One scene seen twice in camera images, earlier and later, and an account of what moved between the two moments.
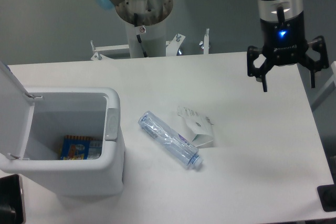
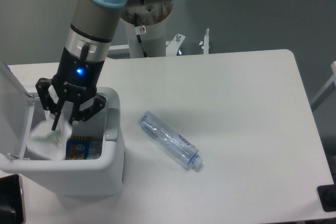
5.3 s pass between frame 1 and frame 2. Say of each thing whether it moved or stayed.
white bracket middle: stayed
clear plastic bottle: stayed
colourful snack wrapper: stayed
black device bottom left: stayed
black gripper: moved
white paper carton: moved
